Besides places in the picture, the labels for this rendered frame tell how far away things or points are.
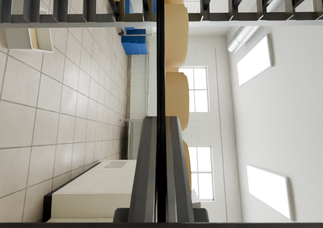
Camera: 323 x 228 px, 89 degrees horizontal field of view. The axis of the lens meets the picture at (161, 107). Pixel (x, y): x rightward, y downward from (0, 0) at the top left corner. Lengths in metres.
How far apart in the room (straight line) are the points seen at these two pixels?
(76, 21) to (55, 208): 1.50
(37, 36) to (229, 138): 4.51
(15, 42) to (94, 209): 1.36
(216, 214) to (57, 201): 4.10
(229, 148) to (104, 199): 3.88
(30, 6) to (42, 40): 0.91
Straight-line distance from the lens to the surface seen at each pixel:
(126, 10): 3.78
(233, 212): 5.29
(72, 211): 1.76
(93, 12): 0.64
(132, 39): 4.50
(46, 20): 0.70
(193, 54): 5.27
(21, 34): 1.46
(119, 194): 1.58
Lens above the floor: 1.00
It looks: level
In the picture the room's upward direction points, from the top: 90 degrees clockwise
